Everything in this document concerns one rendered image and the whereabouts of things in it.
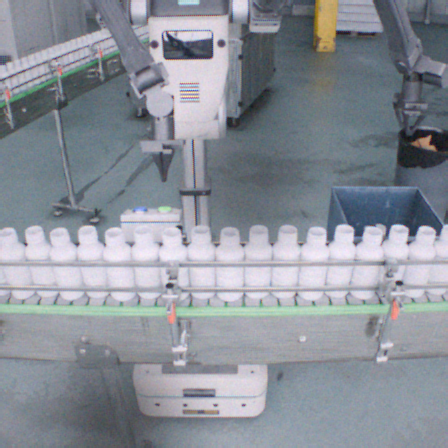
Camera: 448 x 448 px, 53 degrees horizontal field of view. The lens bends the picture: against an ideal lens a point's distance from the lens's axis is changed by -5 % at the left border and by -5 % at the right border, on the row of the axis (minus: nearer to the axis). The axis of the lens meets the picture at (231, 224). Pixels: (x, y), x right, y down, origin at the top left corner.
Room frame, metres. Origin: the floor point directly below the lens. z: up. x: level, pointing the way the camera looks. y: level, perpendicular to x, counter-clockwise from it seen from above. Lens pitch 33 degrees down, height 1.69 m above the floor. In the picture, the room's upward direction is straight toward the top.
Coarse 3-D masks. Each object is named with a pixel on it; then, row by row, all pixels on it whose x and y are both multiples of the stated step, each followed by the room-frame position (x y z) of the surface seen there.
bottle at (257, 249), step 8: (256, 232) 0.81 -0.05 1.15; (264, 232) 0.81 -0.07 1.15; (256, 240) 0.78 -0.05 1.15; (264, 240) 0.79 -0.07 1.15; (248, 248) 0.79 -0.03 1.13; (256, 248) 0.78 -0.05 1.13; (264, 248) 0.78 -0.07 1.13; (248, 256) 0.78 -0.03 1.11; (256, 256) 0.77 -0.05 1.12; (264, 256) 0.77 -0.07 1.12; (248, 272) 0.78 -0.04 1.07; (256, 272) 0.77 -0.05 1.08; (264, 272) 0.77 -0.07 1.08; (248, 280) 0.78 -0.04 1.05; (256, 280) 0.77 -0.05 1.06; (264, 280) 0.77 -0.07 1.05; (248, 296) 0.78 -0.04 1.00; (256, 296) 0.77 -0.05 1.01; (264, 296) 0.77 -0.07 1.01
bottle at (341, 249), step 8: (336, 232) 0.80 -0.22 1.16; (344, 232) 0.81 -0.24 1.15; (352, 232) 0.79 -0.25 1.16; (336, 240) 0.79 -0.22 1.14; (344, 240) 0.78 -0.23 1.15; (352, 240) 0.79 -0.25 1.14; (328, 248) 0.80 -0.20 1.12; (336, 248) 0.78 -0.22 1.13; (344, 248) 0.78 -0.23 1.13; (352, 248) 0.79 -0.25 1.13; (336, 256) 0.77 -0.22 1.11; (344, 256) 0.77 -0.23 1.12; (352, 256) 0.78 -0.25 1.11; (328, 272) 0.79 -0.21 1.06; (336, 272) 0.77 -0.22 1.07; (344, 272) 0.77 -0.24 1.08; (328, 280) 0.78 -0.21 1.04; (336, 280) 0.77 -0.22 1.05; (344, 280) 0.77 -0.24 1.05; (336, 296) 0.77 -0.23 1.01
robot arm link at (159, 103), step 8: (160, 64) 1.07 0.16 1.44; (168, 80) 1.05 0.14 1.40; (136, 88) 1.04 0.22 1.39; (152, 88) 0.97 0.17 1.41; (160, 88) 0.98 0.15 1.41; (144, 96) 1.04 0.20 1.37; (152, 96) 0.96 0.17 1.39; (160, 96) 0.96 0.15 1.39; (168, 96) 0.97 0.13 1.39; (152, 104) 0.96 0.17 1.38; (160, 104) 0.96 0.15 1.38; (168, 104) 0.96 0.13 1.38; (152, 112) 0.95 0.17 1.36; (160, 112) 0.95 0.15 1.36; (168, 112) 0.95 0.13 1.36
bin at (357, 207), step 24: (336, 192) 1.39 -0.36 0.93; (360, 192) 1.39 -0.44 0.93; (384, 192) 1.39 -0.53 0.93; (408, 192) 1.39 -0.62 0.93; (336, 216) 1.28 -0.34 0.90; (360, 216) 1.39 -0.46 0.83; (384, 216) 1.39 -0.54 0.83; (408, 216) 1.39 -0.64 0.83; (432, 216) 1.23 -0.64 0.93; (360, 240) 1.08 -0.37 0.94
